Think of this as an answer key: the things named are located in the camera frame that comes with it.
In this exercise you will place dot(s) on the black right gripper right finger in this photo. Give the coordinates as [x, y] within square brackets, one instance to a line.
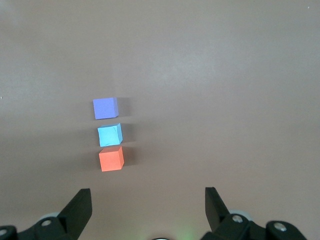
[217, 215]

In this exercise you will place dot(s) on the brown table cover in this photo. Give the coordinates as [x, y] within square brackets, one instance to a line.
[200, 75]

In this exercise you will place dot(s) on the purple foam block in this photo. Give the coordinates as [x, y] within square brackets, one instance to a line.
[105, 108]

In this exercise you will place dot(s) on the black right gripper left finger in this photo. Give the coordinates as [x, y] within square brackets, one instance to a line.
[72, 215]

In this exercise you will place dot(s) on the orange foam block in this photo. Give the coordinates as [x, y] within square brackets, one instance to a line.
[110, 160]

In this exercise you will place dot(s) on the blue foam block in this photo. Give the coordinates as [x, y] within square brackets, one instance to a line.
[108, 136]

